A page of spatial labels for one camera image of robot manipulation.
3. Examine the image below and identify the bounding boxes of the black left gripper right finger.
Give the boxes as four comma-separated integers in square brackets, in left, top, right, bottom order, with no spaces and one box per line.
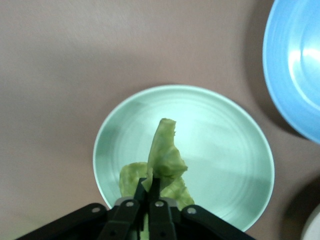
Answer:
[148,176,257,240]

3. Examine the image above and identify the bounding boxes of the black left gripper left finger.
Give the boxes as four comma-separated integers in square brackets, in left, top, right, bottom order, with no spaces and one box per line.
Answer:
[14,176,149,240]

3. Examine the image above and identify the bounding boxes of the green lettuce leaf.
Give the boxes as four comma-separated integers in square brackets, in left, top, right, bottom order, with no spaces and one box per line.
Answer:
[118,117,195,240]

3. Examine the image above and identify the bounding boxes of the mint green round plate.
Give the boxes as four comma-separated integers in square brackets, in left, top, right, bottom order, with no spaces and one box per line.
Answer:
[92,84,276,232]

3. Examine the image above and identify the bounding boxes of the beige round plate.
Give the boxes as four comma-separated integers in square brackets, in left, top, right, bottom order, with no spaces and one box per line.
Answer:
[299,206,320,240]

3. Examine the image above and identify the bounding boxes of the blue round plate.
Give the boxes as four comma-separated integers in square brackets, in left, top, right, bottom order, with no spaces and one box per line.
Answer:
[262,0,320,148]

